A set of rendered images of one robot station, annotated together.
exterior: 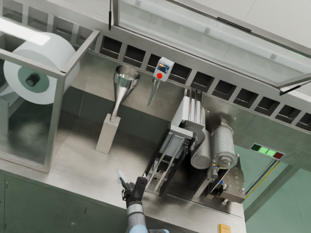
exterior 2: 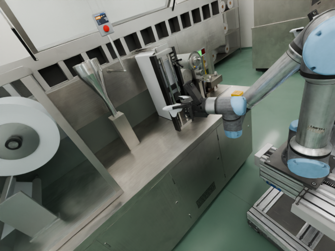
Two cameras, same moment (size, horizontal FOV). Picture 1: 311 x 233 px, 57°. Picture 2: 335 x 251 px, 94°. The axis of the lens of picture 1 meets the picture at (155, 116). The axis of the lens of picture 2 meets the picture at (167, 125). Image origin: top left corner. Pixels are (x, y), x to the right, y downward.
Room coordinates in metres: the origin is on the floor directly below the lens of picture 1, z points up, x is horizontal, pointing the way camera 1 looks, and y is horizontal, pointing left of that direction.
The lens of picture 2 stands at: (0.32, 0.32, 1.57)
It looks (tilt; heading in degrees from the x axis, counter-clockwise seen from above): 32 degrees down; 339
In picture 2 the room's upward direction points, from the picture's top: 21 degrees counter-clockwise
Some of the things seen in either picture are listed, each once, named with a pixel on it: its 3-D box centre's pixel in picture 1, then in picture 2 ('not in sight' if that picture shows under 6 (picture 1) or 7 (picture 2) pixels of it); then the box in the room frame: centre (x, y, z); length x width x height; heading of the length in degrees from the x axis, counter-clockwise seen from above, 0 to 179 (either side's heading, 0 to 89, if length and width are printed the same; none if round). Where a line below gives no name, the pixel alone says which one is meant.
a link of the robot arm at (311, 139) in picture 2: not in sight; (317, 112); (0.48, -0.24, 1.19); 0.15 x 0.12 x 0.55; 115
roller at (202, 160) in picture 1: (201, 148); (176, 76); (1.45, -0.36, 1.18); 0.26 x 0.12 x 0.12; 7
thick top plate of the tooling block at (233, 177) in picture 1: (229, 174); (200, 80); (1.53, -0.65, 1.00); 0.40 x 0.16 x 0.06; 7
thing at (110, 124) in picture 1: (113, 117); (114, 113); (1.36, 0.24, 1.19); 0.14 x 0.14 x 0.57
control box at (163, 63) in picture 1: (163, 70); (103, 23); (1.30, 0.06, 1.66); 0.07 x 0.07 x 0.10; 82
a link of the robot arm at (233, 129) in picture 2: not in sight; (233, 122); (0.73, -0.14, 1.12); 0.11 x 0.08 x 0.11; 115
